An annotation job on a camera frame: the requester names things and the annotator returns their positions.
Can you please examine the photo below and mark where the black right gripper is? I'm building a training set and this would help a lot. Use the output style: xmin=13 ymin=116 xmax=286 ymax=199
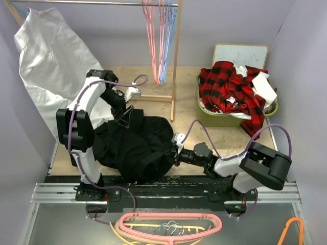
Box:
xmin=160 ymin=144 xmax=206 ymax=167

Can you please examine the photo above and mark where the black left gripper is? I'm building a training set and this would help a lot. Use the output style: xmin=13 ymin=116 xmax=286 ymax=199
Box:
xmin=100 ymin=89 xmax=134 ymax=128

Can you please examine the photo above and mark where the black button shirt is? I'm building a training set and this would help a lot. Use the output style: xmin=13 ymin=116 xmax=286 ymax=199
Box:
xmin=92 ymin=109 xmax=174 ymax=183

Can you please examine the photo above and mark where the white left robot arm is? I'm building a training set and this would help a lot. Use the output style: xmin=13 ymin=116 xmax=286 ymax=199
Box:
xmin=56 ymin=69 xmax=133 ymax=201

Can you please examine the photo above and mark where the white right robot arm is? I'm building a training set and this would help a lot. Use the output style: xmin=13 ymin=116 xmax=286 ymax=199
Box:
xmin=166 ymin=142 xmax=292 ymax=200

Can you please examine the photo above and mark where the white hanging shirt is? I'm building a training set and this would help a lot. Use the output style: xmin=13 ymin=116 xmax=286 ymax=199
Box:
xmin=14 ymin=8 xmax=103 ymax=138

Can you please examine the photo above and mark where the red black plaid shirt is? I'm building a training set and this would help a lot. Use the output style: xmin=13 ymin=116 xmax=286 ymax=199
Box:
xmin=199 ymin=61 xmax=268 ymax=137

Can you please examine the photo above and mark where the beige hanger on tray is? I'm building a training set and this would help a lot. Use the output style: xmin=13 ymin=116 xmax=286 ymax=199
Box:
xmin=110 ymin=223 xmax=217 ymax=244

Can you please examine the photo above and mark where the blue hanger on rack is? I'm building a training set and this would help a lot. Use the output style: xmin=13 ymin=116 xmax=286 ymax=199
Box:
xmin=160 ymin=1 xmax=177 ymax=85

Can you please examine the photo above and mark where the blue hanger under white shirt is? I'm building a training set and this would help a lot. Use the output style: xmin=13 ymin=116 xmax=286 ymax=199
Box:
xmin=8 ymin=1 xmax=27 ymax=23

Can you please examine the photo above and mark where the orange hanger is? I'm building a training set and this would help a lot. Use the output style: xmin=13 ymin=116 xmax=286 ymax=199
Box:
xmin=277 ymin=217 xmax=305 ymax=245

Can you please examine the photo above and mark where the olive green laundry basket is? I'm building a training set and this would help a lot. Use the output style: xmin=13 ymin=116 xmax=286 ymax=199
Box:
xmin=195 ymin=73 xmax=279 ymax=128

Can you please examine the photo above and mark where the white cloth in basket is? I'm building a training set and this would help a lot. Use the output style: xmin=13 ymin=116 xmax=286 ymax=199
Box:
xmin=235 ymin=65 xmax=277 ymax=108

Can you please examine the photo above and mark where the yellow framed whiteboard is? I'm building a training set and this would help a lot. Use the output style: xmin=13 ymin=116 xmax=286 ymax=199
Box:
xmin=212 ymin=43 xmax=269 ymax=69

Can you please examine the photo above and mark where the wooden clothes rack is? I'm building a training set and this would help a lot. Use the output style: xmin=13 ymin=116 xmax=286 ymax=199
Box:
xmin=4 ymin=1 xmax=183 ymax=122

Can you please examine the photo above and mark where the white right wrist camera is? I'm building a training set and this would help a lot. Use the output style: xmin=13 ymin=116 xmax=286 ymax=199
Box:
xmin=171 ymin=132 xmax=185 ymax=153

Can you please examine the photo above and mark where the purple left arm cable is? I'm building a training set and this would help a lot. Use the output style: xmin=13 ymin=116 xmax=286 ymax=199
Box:
xmin=68 ymin=74 xmax=149 ymax=189

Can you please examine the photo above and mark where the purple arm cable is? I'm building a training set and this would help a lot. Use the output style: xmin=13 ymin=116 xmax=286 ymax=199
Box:
xmin=68 ymin=74 xmax=149 ymax=189
xmin=182 ymin=118 xmax=292 ymax=161

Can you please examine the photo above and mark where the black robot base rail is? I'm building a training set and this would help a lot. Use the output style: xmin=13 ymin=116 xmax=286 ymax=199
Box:
xmin=42 ymin=176 xmax=257 ymax=213

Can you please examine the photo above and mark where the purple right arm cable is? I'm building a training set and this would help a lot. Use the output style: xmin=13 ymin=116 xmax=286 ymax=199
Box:
xmin=182 ymin=118 xmax=292 ymax=161

